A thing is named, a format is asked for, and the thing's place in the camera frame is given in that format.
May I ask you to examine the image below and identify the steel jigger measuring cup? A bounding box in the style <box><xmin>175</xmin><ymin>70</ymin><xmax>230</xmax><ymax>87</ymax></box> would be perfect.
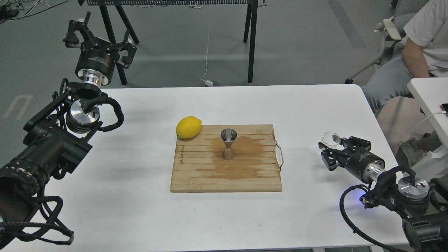
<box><xmin>220</xmin><ymin>128</ymin><xmax>237</xmax><ymax>161</ymax></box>

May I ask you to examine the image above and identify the grey office chair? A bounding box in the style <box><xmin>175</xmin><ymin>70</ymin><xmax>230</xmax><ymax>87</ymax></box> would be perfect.
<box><xmin>344</xmin><ymin>14</ymin><xmax>413</xmax><ymax>84</ymax></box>

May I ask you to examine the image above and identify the yellow lemon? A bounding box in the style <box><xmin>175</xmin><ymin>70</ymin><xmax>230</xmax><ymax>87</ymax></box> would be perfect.
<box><xmin>176</xmin><ymin>116</ymin><xmax>202</xmax><ymax>139</ymax></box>

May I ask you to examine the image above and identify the seated person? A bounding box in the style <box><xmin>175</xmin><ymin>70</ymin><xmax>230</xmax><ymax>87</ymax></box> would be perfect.
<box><xmin>362</xmin><ymin>0</ymin><xmax>448</xmax><ymax>116</ymax></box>

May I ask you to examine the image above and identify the floor cables bundle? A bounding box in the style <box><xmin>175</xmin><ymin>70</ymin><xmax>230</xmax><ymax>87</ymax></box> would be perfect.
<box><xmin>0</xmin><ymin>0</ymin><xmax>69</xmax><ymax>22</ymax></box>

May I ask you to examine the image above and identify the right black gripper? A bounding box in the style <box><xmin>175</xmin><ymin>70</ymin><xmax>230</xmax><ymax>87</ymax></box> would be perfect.
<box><xmin>318</xmin><ymin>136</ymin><xmax>385</xmax><ymax>184</ymax></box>

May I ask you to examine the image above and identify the white side table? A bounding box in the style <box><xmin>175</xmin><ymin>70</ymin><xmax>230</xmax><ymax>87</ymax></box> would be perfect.
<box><xmin>408</xmin><ymin>78</ymin><xmax>448</xmax><ymax>181</ymax></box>

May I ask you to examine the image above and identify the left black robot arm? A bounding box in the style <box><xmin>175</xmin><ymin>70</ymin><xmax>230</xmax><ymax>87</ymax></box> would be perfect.
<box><xmin>0</xmin><ymin>9</ymin><xmax>137</xmax><ymax>248</ymax></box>

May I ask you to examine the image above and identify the wooden cutting board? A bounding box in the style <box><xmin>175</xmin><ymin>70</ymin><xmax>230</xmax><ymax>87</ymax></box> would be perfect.
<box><xmin>170</xmin><ymin>124</ymin><xmax>282</xmax><ymax>193</ymax></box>

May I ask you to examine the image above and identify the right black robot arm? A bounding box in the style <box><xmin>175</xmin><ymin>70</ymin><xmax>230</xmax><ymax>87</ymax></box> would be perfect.
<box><xmin>318</xmin><ymin>133</ymin><xmax>448</xmax><ymax>252</ymax></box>

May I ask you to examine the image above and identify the white charger cable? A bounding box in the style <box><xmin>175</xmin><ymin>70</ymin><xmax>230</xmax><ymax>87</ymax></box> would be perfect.
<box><xmin>201</xmin><ymin>26</ymin><xmax>215</xmax><ymax>87</ymax></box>

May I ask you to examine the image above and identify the small clear glass beaker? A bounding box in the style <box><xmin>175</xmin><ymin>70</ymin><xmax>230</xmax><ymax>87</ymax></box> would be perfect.
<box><xmin>321</xmin><ymin>131</ymin><xmax>341</xmax><ymax>149</ymax></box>

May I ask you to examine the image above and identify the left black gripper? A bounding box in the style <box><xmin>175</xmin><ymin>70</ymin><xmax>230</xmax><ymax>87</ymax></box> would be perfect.
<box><xmin>63</xmin><ymin>12</ymin><xmax>138</xmax><ymax>86</ymax></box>

